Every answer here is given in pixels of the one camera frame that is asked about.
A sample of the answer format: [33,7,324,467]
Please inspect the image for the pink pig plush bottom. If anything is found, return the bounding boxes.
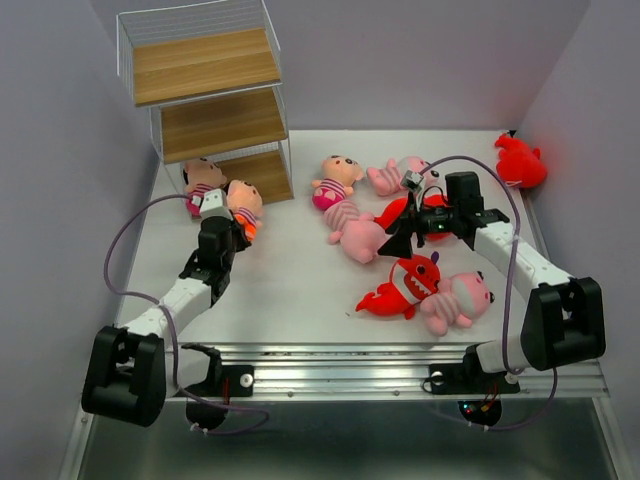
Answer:
[420,271,495,337]

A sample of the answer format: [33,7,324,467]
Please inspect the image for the large pink striped pig plush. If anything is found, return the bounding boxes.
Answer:
[323,200,388,264]

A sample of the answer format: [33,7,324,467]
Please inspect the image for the pink pig plush top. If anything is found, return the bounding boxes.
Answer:
[366,156,429,197]

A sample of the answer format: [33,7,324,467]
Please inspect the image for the red shark plush open mouth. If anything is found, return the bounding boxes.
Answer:
[355,251,441,320]

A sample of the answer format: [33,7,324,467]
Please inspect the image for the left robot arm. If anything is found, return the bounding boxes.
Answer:
[81,209,250,427]

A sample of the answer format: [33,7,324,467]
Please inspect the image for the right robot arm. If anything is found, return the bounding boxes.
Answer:
[379,171,606,390]

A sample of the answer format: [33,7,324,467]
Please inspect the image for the red plush far corner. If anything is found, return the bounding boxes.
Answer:
[494,133,548,189]

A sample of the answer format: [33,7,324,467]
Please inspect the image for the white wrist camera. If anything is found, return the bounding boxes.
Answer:
[400,170,426,194]
[191,189,232,220]

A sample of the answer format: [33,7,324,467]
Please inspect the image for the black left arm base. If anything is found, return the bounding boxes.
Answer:
[181,343,254,435]

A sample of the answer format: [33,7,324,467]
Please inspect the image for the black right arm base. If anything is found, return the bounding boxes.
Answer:
[421,344,521,430]

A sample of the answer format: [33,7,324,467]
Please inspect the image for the boy doll magenta striped shirt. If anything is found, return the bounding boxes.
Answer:
[311,155,364,211]

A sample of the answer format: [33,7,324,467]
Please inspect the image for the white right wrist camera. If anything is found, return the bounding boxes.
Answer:
[400,170,426,194]

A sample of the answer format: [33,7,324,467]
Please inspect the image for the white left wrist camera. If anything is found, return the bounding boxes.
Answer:
[191,189,232,220]

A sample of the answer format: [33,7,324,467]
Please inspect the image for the boy doll magenta pants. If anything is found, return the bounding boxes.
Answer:
[183,158,227,219]

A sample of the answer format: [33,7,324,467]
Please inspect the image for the boy doll orange pants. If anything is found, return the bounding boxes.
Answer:
[227,180,263,243]

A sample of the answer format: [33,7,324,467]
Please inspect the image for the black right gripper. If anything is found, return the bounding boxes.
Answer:
[377,190,459,259]

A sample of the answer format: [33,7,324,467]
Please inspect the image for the red whale plush centre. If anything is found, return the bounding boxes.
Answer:
[374,194,450,242]

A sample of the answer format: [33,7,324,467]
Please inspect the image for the white wire wooden shelf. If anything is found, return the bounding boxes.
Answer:
[116,1,294,203]

